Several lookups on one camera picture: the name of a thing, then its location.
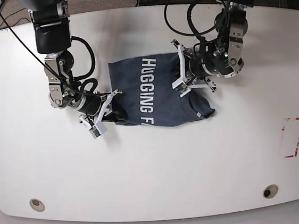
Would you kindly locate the red tape rectangle marking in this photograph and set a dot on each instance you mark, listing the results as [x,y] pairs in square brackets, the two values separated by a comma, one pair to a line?
[290,137]

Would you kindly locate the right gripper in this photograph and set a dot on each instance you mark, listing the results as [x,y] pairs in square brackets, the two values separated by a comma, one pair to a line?
[90,107]

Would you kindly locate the left table cable grommet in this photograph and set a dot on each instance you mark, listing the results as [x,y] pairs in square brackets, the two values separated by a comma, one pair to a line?
[37,205]

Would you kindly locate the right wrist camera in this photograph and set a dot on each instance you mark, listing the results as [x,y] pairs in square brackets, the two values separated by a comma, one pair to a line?
[97,129]

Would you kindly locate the table cable grommet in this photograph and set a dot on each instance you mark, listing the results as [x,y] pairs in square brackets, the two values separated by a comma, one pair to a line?
[270,191]
[37,205]

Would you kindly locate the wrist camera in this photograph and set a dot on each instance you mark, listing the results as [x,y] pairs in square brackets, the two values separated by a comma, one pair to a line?
[97,129]
[181,87]

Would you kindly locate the right table cable grommet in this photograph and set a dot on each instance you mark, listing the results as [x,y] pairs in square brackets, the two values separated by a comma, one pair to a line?
[270,191]

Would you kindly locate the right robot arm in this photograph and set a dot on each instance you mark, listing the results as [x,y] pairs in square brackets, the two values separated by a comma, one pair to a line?
[50,19]

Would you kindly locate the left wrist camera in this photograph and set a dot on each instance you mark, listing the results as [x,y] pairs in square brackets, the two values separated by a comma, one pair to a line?
[181,87]

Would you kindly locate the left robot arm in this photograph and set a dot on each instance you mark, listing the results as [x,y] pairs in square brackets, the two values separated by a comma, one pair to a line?
[218,51]

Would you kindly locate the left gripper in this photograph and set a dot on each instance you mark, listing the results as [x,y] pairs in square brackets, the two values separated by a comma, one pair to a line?
[190,68]

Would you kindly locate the dark blue t-shirt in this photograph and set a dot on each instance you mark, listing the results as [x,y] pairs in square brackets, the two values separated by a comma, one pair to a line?
[147,95]

